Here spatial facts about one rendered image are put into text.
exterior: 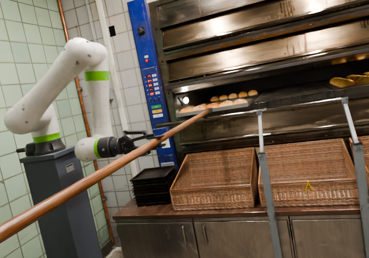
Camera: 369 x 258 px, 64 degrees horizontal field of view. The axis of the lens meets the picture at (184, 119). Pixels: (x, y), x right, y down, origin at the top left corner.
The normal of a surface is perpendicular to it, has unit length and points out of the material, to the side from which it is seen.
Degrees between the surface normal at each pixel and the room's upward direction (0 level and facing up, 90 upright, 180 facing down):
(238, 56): 70
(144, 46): 90
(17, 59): 90
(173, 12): 90
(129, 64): 90
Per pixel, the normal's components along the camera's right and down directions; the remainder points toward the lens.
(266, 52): -0.36, -0.18
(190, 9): -0.31, 0.23
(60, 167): 0.95, -0.14
